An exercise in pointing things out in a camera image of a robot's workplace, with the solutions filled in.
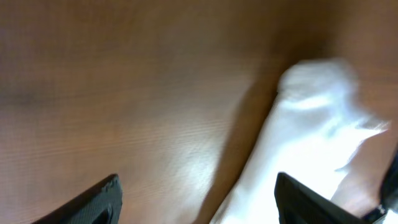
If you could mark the white printed t-shirt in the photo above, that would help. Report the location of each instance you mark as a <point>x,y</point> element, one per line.
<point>313,131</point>

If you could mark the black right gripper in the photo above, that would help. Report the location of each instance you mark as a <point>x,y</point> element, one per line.
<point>388,196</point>

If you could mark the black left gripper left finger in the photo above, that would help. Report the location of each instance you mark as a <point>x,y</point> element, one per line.
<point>100,204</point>

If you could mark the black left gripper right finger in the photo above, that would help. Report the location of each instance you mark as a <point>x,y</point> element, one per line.
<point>297,204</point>

